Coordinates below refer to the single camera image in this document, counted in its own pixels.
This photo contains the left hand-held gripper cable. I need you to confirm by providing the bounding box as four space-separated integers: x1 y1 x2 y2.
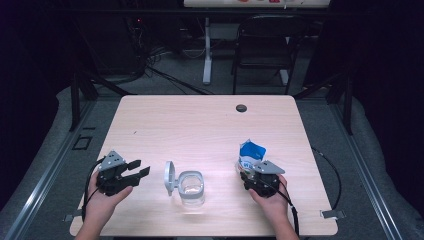
81 157 106 223

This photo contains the clear jug with white lid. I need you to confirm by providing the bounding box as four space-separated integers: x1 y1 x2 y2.
163 160 205 206

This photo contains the aluminium floor rail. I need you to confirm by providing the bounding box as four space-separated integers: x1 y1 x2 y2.
6 99 98 240
328 103 404 240

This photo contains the person's right hand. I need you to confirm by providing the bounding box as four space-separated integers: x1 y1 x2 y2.
248 175 291 221

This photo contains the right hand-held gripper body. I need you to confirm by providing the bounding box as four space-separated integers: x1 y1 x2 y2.
249 160 286 198

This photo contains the black floor cable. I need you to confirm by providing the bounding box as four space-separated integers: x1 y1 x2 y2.
311 146 343 211

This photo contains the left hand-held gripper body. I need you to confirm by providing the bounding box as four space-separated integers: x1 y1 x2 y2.
95 150 141 197

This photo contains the white desk top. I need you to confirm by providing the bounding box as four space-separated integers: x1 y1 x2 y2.
183 0 330 9

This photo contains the black metal stand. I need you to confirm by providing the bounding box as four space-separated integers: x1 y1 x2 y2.
293 71 354 136
68 71 134 132

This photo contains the black folding chair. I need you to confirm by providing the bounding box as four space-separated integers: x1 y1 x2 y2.
230 13 309 95

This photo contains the blue and white pouch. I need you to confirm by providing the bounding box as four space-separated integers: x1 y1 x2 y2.
235 139 268 175

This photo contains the white desk leg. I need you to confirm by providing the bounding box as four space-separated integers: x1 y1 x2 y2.
202 17 213 85

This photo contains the right hand-held gripper cable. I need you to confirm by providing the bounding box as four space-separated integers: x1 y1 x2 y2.
266 184 300 236

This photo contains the person's left hand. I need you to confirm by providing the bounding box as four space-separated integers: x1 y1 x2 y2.
81 171 134 230

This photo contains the bundle of floor cables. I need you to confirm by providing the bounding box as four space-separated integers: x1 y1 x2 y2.
143 46 214 96

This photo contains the dark equipment with red light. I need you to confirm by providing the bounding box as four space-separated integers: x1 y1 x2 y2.
123 14 148 78

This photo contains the hand-held gripper cable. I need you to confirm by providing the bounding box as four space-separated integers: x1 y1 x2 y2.
266 184 300 236
81 157 106 223

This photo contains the grey metal table bracket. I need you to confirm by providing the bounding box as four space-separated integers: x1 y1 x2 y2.
63 209 84 223
320 209 347 220

